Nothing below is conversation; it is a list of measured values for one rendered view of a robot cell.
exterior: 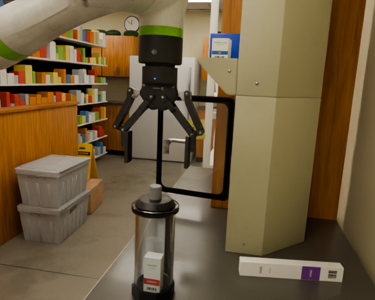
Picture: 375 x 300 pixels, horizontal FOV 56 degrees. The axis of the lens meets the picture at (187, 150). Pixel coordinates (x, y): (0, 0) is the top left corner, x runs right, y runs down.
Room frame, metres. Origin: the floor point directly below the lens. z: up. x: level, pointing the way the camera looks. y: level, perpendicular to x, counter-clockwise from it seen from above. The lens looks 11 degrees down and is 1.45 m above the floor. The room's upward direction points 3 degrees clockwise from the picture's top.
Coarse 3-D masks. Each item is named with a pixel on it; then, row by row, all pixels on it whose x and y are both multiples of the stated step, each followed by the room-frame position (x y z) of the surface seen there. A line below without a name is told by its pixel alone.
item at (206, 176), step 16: (208, 112) 1.32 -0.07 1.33; (224, 112) 1.30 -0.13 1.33; (176, 128) 1.36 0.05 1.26; (208, 128) 1.32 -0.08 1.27; (224, 128) 1.30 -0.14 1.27; (176, 144) 1.36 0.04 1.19; (208, 144) 1.32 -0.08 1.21; (224, 144) 1.30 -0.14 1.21; (176, 160) 1.36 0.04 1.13; (192, 160) 1.34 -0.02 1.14; (208, 160) 1.32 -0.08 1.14; (224, 160) 1.30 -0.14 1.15; (176, 176) 1.36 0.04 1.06; (192, 176) 1.34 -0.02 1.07; (208, 176) 1.32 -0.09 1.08; (208, 192) 1.32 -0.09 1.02
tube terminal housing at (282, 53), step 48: (288, 0) 0.97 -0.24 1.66; (240, 48) 0.98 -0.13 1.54; (288, 48) 0.98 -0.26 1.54; (240, 96) 0.98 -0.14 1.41; (288, 96) 0.99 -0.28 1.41; (240, 144) 0.98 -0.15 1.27; (288, 144) 1.00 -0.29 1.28; (240, 192) 0.98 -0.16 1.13; (288, 192) 1.02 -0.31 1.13; (240, 240) 0.98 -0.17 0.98; (288, 240) 1.03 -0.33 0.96
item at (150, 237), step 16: (176, 208) 0.74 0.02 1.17; (144, 224) 0.72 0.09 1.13; (160, 224) 0.72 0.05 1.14; (144, 240) 0.72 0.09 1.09; (160, 240) 0.72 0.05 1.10; (144, 256) 0.72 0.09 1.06; (160, 256) 0.72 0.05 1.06; (144, 272) 0.72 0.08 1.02; (160, 272) 0.72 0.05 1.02; (144, 288) 0.72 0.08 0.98; (160, 288) 0.72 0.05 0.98
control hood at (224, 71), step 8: (200, 64) 1.01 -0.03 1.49; (208, 64) 1.00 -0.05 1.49; (216, 64) 1.00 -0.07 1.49; (224, 64) 0.99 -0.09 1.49; (232, 64) 0.99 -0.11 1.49; (208, 72) 1.00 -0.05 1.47; (216, 72) 1.00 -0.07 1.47; (224, 72) 0.99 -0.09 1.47; (232, 72) 0.99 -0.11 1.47; (216, 80) 1.00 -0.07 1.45; (224, 80) 0.99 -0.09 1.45; (232, 80) 0.99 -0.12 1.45; (224, 88) 0.99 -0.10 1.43; (232, 88) 0.99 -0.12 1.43
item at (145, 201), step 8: (152, 184) 0.77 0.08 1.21; (152, 192) 0.75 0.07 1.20; (160, 192) 0.75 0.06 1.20; (144, 200) 0.74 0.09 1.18; (152, 200) 0.74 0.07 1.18; (160, 200) 0.75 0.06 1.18; (168, 200) 0.75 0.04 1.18; (144, 208) 0.72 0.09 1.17; (152, 208) 0.72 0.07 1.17; (160, 208) 0.72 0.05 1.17; (168, 208) 0.73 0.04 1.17
